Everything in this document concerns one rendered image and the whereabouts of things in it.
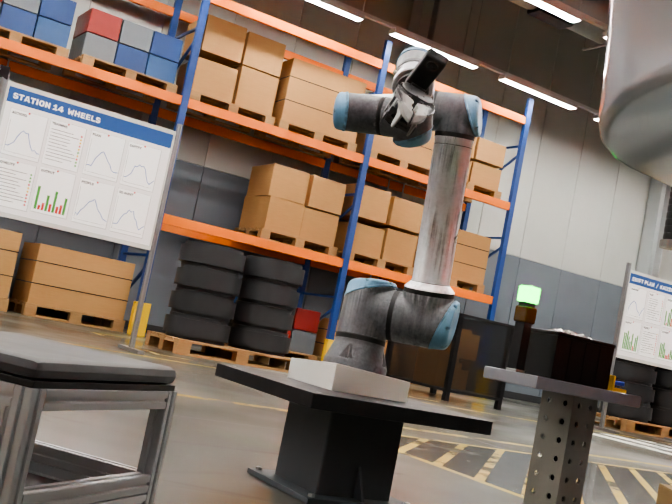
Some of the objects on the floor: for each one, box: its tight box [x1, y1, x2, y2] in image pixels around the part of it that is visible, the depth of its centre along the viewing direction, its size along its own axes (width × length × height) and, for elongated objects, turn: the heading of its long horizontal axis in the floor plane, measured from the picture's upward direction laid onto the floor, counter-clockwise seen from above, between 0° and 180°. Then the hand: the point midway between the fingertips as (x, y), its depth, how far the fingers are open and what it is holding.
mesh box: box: [385, 313, 515, 410], centre depth 1076 cm, size 88×127×97 cm
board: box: [586, 263, 672, 441], centre depth 1094 cm, size 150×50×195 cm, turn 6°
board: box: [0, 72, 183, 355], centre depth 734 cm, size 150×50×195 cm, turn 6°
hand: (412, 116), depth 179 cm, fingers closed
